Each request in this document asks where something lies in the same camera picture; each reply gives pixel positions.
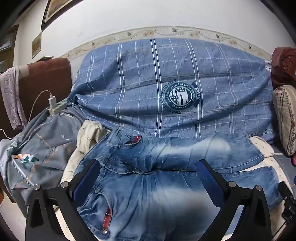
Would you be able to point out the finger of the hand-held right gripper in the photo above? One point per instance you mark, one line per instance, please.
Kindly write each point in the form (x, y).
(285, 192)

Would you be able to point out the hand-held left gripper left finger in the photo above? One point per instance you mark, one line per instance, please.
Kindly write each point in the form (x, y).
(89, 178)

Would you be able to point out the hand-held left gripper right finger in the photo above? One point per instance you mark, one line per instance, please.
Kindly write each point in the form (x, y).
(208, 178)

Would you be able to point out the blue denim pants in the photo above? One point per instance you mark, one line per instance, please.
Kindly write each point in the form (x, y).
(150, 197)

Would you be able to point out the grey-blue bed sheet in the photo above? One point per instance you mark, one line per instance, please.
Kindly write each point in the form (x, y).
(284, 162)

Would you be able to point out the cream leaf-print quilt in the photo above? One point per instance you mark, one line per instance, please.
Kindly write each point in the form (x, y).
(90, 134)

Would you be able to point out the grey star-print duvet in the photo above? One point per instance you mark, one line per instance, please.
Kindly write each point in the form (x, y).
(46, 139)

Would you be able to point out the striped floral pillow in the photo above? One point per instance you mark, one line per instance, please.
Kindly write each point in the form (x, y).
(286, 115)

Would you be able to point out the brown headboard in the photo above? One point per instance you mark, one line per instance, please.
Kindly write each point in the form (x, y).
(46, 81)

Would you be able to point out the pink cloth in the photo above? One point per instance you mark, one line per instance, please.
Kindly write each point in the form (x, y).
(11, 97)

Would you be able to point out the dark red cloth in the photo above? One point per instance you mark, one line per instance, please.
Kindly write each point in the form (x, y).
(284, 69)

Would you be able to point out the wooden glass-panel cabinet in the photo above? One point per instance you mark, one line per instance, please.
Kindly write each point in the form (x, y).
(7, 41)

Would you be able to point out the large framed picture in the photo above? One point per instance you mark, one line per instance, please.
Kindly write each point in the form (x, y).
(55, 9)

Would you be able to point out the small wall picture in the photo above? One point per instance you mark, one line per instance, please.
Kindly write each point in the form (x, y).
(37, 45)

